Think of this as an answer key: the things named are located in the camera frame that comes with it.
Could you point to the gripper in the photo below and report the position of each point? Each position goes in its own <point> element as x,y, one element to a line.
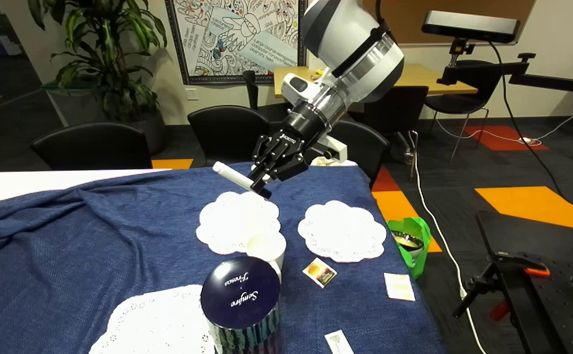
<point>302,129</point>

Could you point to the white marker with black cap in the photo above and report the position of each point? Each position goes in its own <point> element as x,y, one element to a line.
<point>232,176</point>

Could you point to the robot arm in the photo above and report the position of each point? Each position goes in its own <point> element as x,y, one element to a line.
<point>350,44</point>

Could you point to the white cup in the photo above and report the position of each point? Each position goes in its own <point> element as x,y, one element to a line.
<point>267,246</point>

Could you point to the black chair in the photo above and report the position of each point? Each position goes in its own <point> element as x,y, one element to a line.
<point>463,101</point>
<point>227,132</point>
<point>360,147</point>
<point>95,147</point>

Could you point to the white paper doily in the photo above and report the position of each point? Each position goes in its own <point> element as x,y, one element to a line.
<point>343,231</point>
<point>158,324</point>
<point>235,221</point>

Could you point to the orange printed tea packet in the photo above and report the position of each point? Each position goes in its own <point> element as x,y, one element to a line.
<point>320,272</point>

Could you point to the framed poster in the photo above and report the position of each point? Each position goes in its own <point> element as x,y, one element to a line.
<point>232,34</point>

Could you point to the round tin with dark lid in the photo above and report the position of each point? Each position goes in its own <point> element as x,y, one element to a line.
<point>240,295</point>

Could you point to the metal bowl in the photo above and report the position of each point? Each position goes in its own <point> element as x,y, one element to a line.
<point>407,243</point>

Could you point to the green bag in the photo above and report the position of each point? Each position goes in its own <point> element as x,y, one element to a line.
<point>416,231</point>

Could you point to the wooden table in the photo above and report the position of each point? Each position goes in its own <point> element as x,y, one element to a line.
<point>424,78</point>

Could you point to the plain white sachet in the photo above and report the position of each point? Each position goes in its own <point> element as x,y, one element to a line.
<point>399,286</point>

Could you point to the white packet with grey print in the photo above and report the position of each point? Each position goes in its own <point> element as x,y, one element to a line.
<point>339,343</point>

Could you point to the potted plant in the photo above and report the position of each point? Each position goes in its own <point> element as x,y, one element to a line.
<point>104,59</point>

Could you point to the blue cloth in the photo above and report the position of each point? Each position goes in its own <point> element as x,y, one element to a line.
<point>70,255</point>

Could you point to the cork board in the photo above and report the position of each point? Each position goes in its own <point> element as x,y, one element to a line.
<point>463,10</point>

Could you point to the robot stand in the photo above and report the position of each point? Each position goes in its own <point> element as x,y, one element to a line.
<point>557,305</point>

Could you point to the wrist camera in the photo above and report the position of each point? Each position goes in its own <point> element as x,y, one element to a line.
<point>333,147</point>

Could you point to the wall socket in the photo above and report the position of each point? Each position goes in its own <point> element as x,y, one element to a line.
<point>191,93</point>

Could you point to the camera on mount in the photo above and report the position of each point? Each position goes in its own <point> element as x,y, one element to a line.
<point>471,24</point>

